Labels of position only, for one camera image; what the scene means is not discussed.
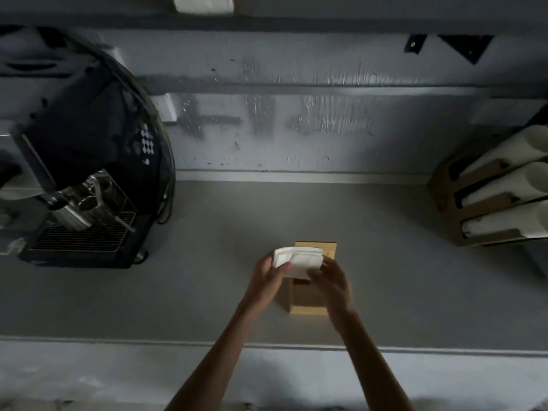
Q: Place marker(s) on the stack of white paper cups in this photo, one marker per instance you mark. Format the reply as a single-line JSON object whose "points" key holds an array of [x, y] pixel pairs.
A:
{"points": [[513, 147], [513, 220], [513, 181]]}

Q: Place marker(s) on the person's right forearm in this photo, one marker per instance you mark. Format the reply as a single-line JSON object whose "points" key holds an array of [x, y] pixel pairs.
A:
{"points": [[372, 363]]}

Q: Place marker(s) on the coffee grinder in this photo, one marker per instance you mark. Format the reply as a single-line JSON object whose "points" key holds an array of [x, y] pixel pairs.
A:
{"points": [[8, 188]]}

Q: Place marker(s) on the person's left forearm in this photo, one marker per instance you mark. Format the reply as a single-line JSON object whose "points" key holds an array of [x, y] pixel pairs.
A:
{"points": [[214, 363]]}

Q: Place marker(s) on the wooden napkin box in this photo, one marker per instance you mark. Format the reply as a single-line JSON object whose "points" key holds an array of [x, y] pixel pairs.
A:
{"points": [[306, 308]]}

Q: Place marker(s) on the stainless steel milk pitcher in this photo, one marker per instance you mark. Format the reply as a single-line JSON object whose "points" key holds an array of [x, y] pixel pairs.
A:
{"points": [[70, 216]]}

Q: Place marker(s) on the black shelf bracket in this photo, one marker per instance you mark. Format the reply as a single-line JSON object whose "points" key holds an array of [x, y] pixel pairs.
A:
{"points": [[468, 47]]}

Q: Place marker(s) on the wooden cup holder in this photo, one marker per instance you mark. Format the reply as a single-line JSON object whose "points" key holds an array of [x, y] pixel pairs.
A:
{"points": [[445, 188]]}

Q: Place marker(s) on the person's right hand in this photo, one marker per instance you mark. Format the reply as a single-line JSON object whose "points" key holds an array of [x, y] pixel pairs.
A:
{"points": [[336, 295]]}

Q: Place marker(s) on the grey wall shelf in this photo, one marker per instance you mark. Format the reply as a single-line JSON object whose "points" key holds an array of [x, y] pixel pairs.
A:
{"points": [[342, 21]]}

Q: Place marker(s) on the person's left hand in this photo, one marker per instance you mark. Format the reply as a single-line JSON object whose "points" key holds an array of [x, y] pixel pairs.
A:
{"points": [[263, 291]]}

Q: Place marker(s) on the black espresso machine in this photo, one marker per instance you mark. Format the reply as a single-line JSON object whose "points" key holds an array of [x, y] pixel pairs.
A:
{"points": [[85, 124]]}

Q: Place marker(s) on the stack of white napkins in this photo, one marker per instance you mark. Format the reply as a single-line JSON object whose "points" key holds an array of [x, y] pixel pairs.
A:
{"points": [[299, 256]]}

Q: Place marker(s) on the white cardboard box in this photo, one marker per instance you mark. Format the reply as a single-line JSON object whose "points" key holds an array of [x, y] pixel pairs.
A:
{"points": [[203, 3]]}

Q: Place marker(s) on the white wall socket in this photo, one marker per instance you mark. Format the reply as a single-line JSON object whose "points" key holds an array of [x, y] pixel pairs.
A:
{"points": [[165, 107]]}

